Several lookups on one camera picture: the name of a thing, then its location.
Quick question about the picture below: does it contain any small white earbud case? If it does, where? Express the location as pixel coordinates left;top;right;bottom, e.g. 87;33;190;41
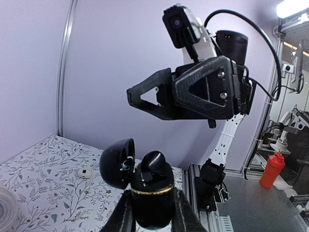
77;169;92;179

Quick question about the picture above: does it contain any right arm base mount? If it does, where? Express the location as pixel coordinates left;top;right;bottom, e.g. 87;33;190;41
194;176;229;212

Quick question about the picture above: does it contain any red shaker bottle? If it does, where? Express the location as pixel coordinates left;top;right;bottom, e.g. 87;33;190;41
259;152;285;189

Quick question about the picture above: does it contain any aluminium corner post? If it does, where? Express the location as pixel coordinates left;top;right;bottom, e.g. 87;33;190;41
56;0;78;136
242;36;284;179

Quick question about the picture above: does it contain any grey spiral ceramic plate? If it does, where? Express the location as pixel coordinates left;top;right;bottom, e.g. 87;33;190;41
0;187;17;230

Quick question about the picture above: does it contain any black earbud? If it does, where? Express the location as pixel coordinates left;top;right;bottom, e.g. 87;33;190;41
140;150;166;174

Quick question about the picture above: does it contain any right aluminium corner post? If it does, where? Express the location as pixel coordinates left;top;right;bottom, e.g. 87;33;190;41
242;36;284;179

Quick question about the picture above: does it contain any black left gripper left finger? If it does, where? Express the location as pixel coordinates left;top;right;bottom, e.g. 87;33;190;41
100;190;135;232

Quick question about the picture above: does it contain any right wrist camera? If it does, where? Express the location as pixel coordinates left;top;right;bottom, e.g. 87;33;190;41
162;4;202;63

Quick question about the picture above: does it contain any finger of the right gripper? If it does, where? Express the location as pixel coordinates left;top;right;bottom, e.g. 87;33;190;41
126;68;207;120

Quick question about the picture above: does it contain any black earbud charging case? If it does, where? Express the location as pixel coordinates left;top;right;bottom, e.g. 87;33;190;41
99;138;175;230

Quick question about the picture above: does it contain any aluminium front rail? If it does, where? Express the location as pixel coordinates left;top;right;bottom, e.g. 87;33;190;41
183;164;234;232

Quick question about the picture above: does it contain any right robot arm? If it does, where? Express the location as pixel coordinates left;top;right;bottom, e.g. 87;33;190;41
126;4;255;231

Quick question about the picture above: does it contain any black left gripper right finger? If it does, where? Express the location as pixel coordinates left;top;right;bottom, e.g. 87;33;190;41
171;188;207;232

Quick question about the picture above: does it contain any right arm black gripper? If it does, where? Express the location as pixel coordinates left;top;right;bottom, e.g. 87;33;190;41
171;56;255;128

